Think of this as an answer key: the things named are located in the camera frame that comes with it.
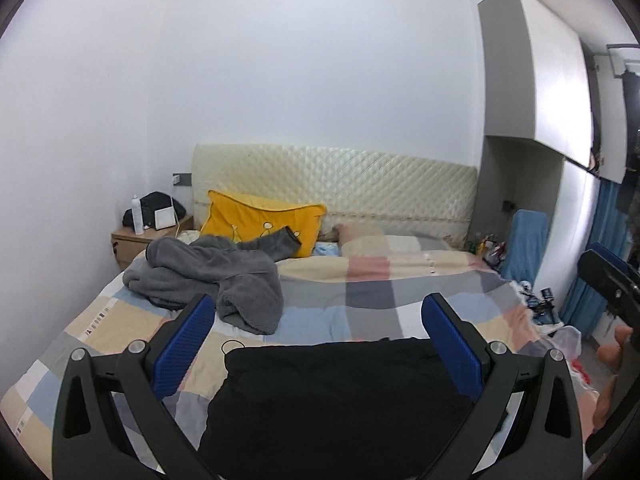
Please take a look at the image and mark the black puffer jacket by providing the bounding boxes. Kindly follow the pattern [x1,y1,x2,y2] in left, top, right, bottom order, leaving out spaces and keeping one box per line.
[198,338,473,480]

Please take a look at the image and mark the person's right hand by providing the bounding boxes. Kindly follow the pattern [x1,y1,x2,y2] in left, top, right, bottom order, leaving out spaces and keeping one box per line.
[592,325,634,430]

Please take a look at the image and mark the blue curtain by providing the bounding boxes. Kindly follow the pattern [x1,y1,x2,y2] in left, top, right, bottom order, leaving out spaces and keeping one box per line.
[560,179,627,338]

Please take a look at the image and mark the black tripod stand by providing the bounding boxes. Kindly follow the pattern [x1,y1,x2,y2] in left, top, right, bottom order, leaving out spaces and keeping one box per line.
[520,281,559,325]

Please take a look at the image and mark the blue towel on chair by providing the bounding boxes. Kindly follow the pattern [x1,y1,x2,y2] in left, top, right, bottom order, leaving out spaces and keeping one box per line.
[500,209,549,284]

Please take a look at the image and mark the bottles on side table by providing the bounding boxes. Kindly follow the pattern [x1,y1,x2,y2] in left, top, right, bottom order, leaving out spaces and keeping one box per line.
[464,233,506,269]

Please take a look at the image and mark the pink patterned pillow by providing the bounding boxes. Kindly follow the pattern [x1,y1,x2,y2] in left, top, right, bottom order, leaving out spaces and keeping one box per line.
[337,222,451,257]

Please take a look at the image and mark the cream quilted headboard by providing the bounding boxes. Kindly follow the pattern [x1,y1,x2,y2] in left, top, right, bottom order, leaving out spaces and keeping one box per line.
[191,144,478,247]

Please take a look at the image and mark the wooden nightstand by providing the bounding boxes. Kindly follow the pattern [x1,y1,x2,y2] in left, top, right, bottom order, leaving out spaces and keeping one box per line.
[111,214,194,271]

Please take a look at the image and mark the grey fleece garment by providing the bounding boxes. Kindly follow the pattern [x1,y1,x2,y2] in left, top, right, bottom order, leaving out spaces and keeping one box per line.
[122,226,302,335]

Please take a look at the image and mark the white spray bottle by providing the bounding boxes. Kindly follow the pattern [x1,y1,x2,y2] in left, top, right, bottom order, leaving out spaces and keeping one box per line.
[131,195,144,236]

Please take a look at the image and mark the white box on nightstand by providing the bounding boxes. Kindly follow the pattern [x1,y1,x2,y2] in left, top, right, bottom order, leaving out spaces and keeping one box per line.
[154,206,177,231]

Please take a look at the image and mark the patchwork checkered duvet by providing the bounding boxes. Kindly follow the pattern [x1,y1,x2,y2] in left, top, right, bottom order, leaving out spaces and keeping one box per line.
[1,236,564,475]

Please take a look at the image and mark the black bag on nightstand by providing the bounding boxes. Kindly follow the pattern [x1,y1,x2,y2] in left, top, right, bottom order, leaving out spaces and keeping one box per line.
[140,191,186,230]

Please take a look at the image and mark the yellow pillow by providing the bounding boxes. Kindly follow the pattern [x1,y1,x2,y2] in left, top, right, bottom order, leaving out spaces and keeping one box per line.
[201,190,328,258]

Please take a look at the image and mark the grey wall cabinet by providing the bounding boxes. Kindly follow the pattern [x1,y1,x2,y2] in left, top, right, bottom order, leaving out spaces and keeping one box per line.
[469,0,600,306]

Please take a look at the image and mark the grey wall socket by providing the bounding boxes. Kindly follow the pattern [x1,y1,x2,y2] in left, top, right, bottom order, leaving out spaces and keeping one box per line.
[171,172,192,186]

